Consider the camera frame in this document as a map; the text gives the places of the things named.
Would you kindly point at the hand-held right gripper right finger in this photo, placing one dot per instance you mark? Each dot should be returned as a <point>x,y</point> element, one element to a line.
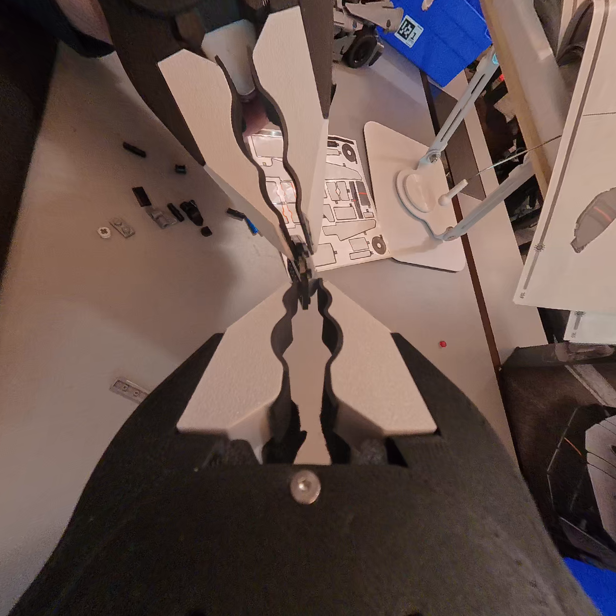
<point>375,385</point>

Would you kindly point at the black lego box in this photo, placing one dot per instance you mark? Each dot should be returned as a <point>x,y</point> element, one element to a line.
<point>539,409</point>

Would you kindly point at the grey lego clip piece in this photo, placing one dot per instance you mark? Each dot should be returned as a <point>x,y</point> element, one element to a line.
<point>161,217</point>

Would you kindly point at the grey lego vehicle model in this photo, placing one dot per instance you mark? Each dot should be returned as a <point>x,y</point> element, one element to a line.
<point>361,33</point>

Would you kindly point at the person's left forearm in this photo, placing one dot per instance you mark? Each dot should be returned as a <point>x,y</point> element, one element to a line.
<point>82,19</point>

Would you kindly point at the lego sticker sheet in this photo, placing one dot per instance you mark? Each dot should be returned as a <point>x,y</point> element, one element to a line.
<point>346,216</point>

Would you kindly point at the grey grooved lego plate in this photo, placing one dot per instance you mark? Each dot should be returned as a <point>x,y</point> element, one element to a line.
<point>129,389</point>

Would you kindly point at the black plate lego assembly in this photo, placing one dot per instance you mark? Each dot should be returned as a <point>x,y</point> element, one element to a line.
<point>303,279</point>

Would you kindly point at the small grey two-stud plate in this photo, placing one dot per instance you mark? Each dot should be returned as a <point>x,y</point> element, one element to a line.
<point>122,227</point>

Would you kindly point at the white book stand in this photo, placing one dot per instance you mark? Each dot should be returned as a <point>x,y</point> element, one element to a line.
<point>385,159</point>

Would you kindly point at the lego instruction booklet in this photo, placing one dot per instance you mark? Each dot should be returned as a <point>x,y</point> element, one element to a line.
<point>563,269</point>

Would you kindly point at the blue lego pin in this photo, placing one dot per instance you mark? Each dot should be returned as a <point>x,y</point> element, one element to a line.
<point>250,227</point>

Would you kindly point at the black lego pin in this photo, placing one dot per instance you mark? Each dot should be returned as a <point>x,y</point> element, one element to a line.
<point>191,211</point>
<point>175,212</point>
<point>134,149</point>

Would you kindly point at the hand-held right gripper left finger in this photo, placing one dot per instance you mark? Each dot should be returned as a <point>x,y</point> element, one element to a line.
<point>236,385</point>

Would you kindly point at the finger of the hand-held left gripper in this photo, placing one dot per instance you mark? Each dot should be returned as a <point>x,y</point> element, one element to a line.
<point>202,110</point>
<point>298,72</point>

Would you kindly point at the blue plastic bin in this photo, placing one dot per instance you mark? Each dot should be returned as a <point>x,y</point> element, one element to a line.
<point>447,48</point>

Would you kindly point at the black perforated pad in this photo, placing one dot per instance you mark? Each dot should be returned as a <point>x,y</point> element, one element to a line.
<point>21,144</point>

